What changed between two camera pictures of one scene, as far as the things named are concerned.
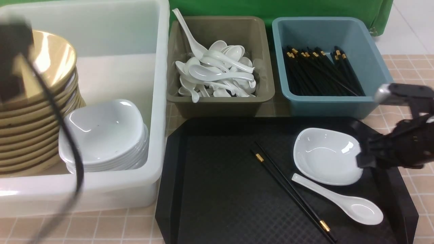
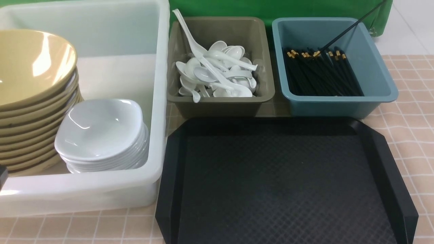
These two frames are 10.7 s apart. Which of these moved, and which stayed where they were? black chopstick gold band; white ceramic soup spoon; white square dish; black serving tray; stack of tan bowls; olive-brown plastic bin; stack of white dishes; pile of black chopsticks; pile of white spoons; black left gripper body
Moved: white ceramic soup spoon; black chopstick gold band; black left gripper body; white square dish
Stayed: pile of white spoons; stack of white dishes; olive-brown plastic bin; black serving tray; pile of black chopsticks; stack of tan bowls
